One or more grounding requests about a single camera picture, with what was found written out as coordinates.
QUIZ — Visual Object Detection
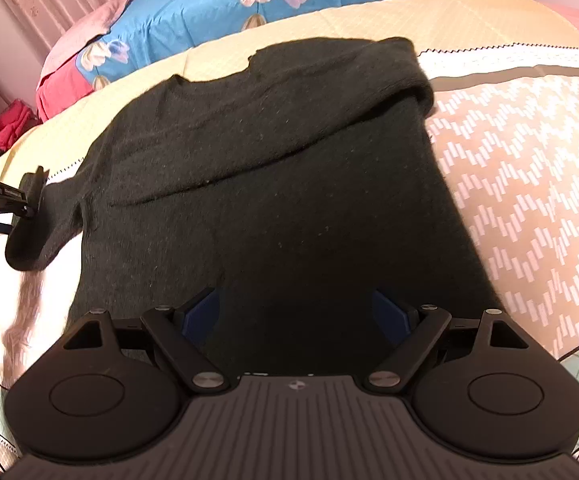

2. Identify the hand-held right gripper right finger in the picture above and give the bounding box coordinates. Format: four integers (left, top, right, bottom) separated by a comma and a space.
362, 287, 530, 394

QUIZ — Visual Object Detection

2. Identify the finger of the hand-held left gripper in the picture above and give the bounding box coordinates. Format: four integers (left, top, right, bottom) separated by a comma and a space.
0, 166, 50, 219

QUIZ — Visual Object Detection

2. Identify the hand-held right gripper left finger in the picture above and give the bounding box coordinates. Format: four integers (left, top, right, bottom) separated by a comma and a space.
63, 287, 229, 395

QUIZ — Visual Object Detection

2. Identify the black knit sweater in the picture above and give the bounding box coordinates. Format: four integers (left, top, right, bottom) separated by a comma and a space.
5, 36, 504, 377

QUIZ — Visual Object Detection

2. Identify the red clothes pile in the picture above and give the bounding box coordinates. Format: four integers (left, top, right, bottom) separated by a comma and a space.
0, 100, 40, 153

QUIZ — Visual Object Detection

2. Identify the pink pillow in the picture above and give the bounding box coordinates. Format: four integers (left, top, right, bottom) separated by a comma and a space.
36, 0, 132, 121

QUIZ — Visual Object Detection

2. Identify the beige patterned blanket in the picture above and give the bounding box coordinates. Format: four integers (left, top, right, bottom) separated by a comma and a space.
0, 45, 579, 471

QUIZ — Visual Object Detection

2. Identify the yellow quilted bedspread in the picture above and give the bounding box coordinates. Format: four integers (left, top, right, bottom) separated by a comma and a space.
0, 0, 579, 181

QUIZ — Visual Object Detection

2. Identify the blue floral quilt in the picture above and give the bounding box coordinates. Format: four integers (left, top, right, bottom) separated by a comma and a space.
75, 0, 475, 92

